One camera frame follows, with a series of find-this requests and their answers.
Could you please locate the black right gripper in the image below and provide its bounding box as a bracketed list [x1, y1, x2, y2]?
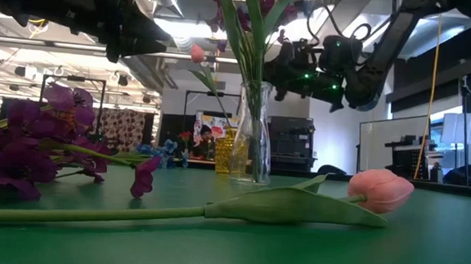
[260, 30, 363, 115]

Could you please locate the person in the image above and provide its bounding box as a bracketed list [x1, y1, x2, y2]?
[191, 123, 219, 161]

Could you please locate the pink artificial tulip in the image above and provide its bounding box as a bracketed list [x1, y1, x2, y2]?
[0, 145, 416, 251]
[184, 43, 237, 129]

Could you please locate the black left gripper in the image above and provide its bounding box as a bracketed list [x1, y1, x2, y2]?
[71, 0, 175, 67]

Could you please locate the black equipment cabinet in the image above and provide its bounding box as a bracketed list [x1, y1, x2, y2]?
[264, 114, 319, 174]

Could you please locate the yellow hanging cable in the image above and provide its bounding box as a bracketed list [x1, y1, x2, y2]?
[414, 11, 443, 181]

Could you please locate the black light stand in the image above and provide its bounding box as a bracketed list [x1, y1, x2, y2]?
[453, 75, 471, 186]

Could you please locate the black equipment cart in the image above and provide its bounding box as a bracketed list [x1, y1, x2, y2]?
[383, 132, 433, 181]

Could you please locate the clear glass vase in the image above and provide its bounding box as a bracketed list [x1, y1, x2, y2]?
[227, 78, 277, 187]

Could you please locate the white softbox light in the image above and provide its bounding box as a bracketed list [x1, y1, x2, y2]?
[441, 110, 471, 146]

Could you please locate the blue artificial flower bunch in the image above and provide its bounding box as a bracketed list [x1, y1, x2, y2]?
[133, 136, 191, 172]

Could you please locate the dark artificial tulip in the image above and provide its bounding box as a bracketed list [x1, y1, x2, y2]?
[209, 0, 269, 183]
[231, 0, 298, 185]

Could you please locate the magenta artificial flower bunch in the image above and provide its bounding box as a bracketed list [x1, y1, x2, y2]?
[0, 79, 166, 209]
[197, 0, 302, 186]

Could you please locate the yellow glass vase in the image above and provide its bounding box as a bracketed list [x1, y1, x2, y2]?
[213, 125, 243, 177]

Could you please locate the colourful poster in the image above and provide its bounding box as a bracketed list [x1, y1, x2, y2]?
[193, 112, 240, 150]

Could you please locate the patterned hanging cloth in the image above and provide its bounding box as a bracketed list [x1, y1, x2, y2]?
[49, 103, 155, 156]

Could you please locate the green table mat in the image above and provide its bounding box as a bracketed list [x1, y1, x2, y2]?
[0, 156, 471, 264]

